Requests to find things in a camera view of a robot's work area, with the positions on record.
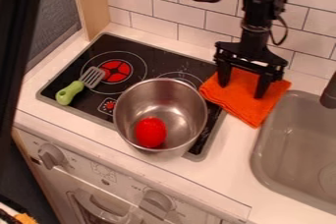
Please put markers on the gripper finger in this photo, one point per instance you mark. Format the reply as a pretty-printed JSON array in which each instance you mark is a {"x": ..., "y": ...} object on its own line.
[
  {"x": 223, "y": 74},
  {"x": 262, "y": 85}
]

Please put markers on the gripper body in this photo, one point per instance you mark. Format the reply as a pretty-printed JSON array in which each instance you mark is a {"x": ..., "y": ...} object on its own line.
[{"x": 253, "y": 51}]

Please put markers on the orange cloth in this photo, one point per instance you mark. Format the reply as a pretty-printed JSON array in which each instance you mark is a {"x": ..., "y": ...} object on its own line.
[{"x": 243, "y": 98}]

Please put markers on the tap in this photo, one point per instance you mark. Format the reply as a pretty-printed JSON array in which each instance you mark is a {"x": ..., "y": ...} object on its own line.
[{"x": 329, "y": 94}]

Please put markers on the silver pot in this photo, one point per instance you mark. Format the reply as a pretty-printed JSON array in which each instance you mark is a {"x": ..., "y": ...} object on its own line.
[{"x": 160, "y": 114}]

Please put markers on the toy sink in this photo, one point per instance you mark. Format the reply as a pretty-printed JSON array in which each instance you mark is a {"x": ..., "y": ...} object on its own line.
[{"x": 297, "y": 156}]

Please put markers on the red toy tomato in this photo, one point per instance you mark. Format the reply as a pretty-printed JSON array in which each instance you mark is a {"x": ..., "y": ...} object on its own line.
[{"x": 150, "y": 132}]

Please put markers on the toy stove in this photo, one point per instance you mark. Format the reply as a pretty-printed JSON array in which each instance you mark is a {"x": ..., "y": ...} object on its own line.
[{"x": 127, "y": 70}]

